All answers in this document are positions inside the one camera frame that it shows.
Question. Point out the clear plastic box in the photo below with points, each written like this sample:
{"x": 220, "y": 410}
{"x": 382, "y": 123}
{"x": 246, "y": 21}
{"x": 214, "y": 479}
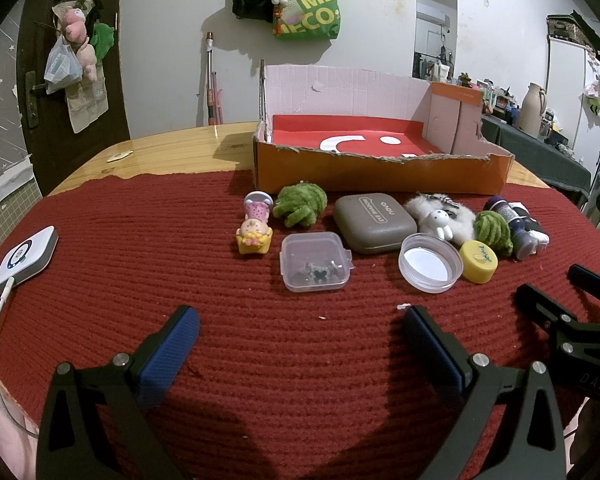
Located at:
{"x": 315, "y": 260}

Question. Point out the pink hanging plush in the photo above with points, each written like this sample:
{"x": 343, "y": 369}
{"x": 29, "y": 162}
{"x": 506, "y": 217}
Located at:
{"x": 75, "y": 25}

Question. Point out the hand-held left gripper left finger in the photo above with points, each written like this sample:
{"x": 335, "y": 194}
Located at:
{"x": 172, "y": 355}

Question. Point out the camouflage storage box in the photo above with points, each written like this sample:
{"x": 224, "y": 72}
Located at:
{"x": 570, "y": 27}

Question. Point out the orange cardboard box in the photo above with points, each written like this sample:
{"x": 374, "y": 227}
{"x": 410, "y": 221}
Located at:
{"x": 380, "y": 175}

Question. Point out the dark green covered table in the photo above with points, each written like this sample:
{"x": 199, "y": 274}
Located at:
{"x": 530, "y": 155}

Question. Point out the beige hanging organizer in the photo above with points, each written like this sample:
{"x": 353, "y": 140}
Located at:
{"x": 87, "y": 110}

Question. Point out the grey hard case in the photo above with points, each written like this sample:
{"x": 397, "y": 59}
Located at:
{"x": 375, "y": 225}

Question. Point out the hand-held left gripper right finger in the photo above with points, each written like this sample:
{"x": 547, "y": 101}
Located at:
{"x": 435, "y": 360}

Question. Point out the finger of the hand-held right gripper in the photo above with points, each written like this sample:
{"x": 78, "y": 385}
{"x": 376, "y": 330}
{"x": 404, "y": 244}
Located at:
{"x": 592, "y": 280}
{"x": 545, "y": 310}

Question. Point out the yellow bottle cap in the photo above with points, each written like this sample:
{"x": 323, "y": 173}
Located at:
{"x": 480, "y": 262}

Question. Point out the green hanging plush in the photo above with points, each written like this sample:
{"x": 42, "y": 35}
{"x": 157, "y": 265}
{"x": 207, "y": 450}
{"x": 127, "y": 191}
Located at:
{"x": 102, "y": 37}

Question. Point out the purple bottle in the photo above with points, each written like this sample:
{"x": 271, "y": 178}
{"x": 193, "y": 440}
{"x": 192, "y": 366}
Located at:
{"x": 522, "y": 242}

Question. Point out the pink doll figurine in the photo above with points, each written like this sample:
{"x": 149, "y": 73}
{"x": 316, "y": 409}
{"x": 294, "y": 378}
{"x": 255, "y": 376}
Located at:
{"x": 254, "y": 232}

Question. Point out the beige thermos jug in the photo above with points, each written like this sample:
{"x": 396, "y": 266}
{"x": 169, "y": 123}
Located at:
{"x": 530, "y": 110}

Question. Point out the black and white cloth bundle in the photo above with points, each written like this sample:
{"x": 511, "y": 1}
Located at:
{"x": 530, "y": 220}

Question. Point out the metal pole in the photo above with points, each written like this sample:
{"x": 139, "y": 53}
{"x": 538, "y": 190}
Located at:
{"x": 210, "y": 70}

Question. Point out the green plush toy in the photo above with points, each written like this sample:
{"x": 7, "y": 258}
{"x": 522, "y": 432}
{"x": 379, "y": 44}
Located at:
{"x": 300, "y": 205}
{"x": 492, "y": 232}

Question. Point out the pile of small desk items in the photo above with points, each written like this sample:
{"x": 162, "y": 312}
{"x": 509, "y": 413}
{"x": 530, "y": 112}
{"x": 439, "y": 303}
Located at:
{"x": 490, "y": 97}

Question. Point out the white hanging plush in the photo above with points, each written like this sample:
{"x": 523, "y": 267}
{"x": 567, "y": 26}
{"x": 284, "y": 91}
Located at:
{"x": 595, "y": 92}

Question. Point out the red knitted mat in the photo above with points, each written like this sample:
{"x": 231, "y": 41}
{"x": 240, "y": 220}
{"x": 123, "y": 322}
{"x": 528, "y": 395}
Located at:
{"x": 130, "y": 260}

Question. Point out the green tote bag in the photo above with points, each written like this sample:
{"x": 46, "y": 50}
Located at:
{"x": 315, "y": 15}

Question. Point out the wall mirror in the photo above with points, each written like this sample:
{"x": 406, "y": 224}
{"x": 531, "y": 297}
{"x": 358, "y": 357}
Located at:
{"x": 435, "y": 0}

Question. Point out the clear plastic bag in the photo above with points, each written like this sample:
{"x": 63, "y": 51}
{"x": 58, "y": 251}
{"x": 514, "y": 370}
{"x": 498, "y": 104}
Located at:
{"x": 60, "y": 67}

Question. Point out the white electronic device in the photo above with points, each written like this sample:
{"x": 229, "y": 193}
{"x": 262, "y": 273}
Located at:
{"x": 25, "y": 260}

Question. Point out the small cream tag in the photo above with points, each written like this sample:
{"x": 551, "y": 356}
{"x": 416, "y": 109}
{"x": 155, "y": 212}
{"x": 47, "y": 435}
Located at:
{"x": 119, "y": 156}

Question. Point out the white wardrobe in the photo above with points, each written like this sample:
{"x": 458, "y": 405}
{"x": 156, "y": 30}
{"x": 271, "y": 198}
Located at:
{"x": 565, "y": 75}

